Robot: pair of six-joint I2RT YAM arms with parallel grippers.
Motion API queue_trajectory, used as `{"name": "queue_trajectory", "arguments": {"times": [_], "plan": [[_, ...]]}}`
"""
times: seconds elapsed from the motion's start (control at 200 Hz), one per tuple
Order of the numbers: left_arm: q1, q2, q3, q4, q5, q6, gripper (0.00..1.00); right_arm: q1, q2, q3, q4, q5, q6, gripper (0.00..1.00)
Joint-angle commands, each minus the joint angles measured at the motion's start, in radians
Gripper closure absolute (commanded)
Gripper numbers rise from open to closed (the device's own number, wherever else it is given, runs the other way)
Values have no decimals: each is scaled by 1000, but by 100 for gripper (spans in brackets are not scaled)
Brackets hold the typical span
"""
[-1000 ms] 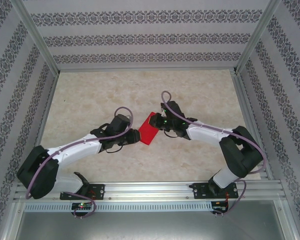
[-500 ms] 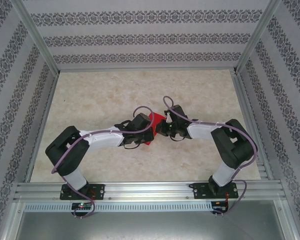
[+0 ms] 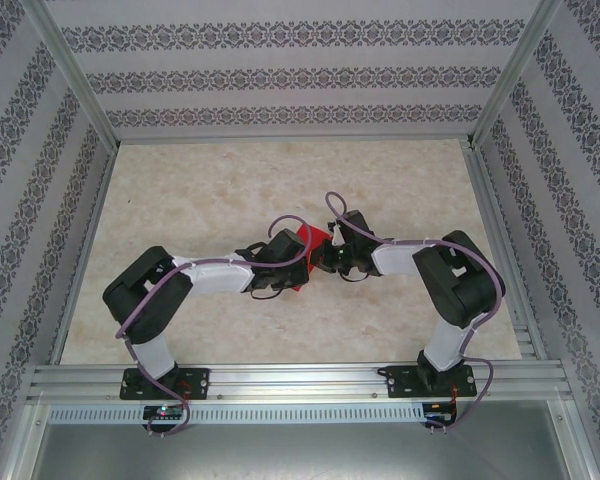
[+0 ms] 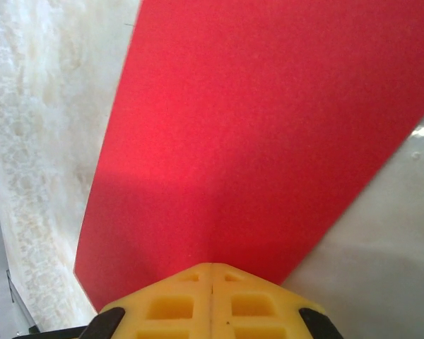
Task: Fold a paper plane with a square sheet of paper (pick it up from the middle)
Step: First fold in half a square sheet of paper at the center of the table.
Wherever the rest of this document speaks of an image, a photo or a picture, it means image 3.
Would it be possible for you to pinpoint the red paper sheet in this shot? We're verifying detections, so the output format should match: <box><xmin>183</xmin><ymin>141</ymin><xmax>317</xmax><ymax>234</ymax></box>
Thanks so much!
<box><xmin>288</xmin><ymin>224</ymin><xmax>333</xmax><ymax>295</ymax></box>

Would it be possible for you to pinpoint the aluminium frame crossbar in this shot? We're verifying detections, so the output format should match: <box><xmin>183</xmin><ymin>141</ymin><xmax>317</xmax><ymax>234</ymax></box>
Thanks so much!
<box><xmin>114</xmin><ymin>133</ymin><xmax>476</xmax><ymax>146</ymax></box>

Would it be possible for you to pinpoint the aluminium mounting rail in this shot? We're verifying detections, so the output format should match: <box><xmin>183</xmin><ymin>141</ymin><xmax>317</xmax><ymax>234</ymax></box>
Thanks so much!
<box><xmin>27</xmin><ymin>362</ymin><xmax>574</xmax><ymax>404</ymax></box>

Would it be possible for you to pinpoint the slotted grey cable duct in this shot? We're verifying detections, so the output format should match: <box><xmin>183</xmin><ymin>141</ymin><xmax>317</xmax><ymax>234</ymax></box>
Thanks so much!
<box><xmin>47</xmin><ymin>403</ymin><xmax>426</xmax><ymax>425</ymax></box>

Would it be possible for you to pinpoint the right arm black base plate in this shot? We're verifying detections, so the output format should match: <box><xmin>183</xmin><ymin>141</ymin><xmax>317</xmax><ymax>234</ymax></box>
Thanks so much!
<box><xmin>384</xmin><ymin>364</ymin><xmax>479</xmax><ymax>400</ymax></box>

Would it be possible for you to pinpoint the aluminium side rail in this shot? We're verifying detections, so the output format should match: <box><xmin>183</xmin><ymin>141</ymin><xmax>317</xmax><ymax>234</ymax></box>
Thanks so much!
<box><xmin>462</xmin><ymin>142</ymin><xmax>549</xmax><ymax>362</ymax></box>
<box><xmin>49</xmin><ymin>144</ymin><xmax>121</xmax><ymax>366</ymax></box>

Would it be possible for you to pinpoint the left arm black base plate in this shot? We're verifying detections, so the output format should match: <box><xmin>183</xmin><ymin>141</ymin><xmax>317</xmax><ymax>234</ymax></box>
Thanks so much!
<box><xmin>119</xmin><ymin>367</ymin><xmax>211</xmax><ymax>401</ymax></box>

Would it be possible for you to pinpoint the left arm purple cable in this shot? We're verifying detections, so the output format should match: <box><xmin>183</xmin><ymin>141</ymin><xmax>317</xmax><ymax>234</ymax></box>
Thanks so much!
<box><xmin>114</xmin><ymin>214</ymin><xmax>315</xmax><ymax>439</ymax></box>

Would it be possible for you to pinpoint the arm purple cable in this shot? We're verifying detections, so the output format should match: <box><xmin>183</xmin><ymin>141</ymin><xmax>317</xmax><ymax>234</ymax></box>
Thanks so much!
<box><xmin>114</xmin><ymin>214</ymin><xmax>315</xmax><ymax>439</ymax></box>
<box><xmin>324</xmin><ymin>190</ymin><xmax>506</xmax><ymax>436</ymax></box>

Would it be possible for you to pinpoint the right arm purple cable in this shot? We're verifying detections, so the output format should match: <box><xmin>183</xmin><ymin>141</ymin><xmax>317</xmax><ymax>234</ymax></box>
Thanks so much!
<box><xmin>324</xmin><ymin>190</ymin><xmax>506</xmax><ymax>436</ymax></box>

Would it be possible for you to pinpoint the aluminium frame post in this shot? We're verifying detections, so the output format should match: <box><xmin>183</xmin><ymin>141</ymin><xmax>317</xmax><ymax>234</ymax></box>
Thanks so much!
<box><xmin>23</xmin><ymin>0</ymin><xmax>121</xmax><ymax>149</ymax></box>
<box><xmin>472</xmin><ymin>0</ymin><xmax>564</xmax><ymax>149</ymax></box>

